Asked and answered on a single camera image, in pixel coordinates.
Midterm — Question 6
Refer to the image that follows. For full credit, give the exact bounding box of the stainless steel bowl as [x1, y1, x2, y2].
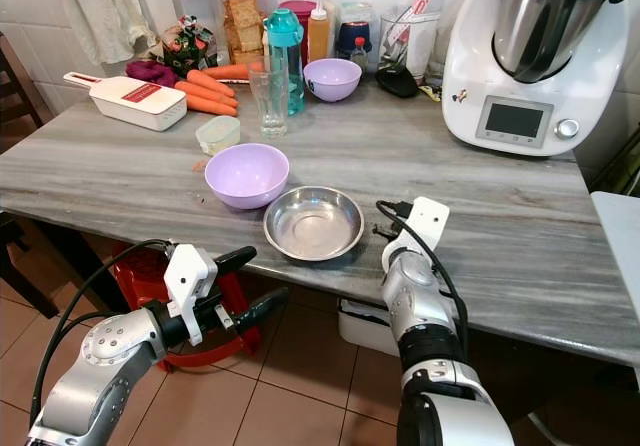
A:
[263, 186, 365, 263]

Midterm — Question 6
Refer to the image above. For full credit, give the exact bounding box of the large purple plastic bowl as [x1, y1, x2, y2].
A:
[204, 143, 291, 211]

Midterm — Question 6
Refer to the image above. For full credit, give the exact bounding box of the white plastic bin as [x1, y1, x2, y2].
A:
[338, 298, 401, 344]

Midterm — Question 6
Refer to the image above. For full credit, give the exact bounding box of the small clear lidded food container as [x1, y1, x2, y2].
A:
[195, 115, 242, 157]

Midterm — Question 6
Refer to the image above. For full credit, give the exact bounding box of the black pouch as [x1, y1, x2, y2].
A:
[375, 63, 421, 99]

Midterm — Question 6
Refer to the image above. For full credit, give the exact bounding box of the orange carrot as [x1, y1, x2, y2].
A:
[185, 94, 237, 117]
[198, 63, 253, 81]
[174, 80, 237, 107]
[185, 69, 236, 97]

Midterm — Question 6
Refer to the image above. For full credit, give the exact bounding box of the clear drinking glass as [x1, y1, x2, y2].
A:
[249, 58, 291, 139]

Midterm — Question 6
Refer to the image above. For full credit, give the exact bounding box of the small purple plastic bowl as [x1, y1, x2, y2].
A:
[303, 58, 363, 103]

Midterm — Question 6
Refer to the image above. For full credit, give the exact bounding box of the tiny bottle red cap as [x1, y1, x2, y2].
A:
[349, 36, 369, 72]

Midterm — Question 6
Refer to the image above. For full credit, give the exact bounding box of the white slicer box red label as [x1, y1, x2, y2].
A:
[62, 71, 189, 132]

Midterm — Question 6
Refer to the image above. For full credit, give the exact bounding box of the white food processor steel jug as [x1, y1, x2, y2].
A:
[442, 0, 631, 157]

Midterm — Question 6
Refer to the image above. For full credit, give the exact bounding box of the tall clear glass jar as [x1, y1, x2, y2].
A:
[423, 0, 461, 87]

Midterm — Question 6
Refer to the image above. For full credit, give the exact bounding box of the dark purple vegetable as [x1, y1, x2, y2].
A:
[125, 60, 179, 89]

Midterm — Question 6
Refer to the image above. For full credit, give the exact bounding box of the orange sauce bottle white cap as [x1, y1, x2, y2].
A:
[307, 3, 332, 62]

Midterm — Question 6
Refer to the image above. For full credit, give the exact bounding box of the clear jar dark blue label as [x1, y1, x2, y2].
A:
[332, 2, 378, 62]

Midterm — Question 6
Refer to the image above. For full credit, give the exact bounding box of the green patterned snack bag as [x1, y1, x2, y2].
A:
[158, 16, 216, 77]

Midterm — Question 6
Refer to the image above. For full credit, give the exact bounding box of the small bottle white label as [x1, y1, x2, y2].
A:
[260, 18, 273, 62]

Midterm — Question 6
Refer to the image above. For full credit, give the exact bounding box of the teal water bottle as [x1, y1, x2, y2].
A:
[264, 8, 305, 117]

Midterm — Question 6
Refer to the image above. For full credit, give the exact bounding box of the cracker jar red lid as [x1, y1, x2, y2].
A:
[216, 0, 273, 65]

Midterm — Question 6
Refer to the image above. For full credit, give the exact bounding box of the magenta lidded container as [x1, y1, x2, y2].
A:
[278, 0, 318, 29]

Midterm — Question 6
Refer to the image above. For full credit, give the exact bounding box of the dark wooden chair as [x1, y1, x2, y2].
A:
[0, 36, 61, 319]

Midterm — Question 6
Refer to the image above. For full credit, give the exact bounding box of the clear plastic bottle grey cap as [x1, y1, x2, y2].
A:
[168, 0, 221, 47]

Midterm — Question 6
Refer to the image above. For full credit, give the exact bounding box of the beige hanging towel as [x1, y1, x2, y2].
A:
[35, 0, 151, 67]

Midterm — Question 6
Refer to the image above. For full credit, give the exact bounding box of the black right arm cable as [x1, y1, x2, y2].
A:
[376, 200, 471, 357]

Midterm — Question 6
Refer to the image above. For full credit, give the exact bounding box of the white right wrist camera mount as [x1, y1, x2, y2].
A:
[405, 197, 451, 247]

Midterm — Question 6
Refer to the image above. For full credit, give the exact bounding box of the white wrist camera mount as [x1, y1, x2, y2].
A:
[163, 244, 219, 319]
[405, 197, 451, 247]

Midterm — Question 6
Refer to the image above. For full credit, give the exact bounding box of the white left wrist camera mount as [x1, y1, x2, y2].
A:
[163, 244, 219, 319]

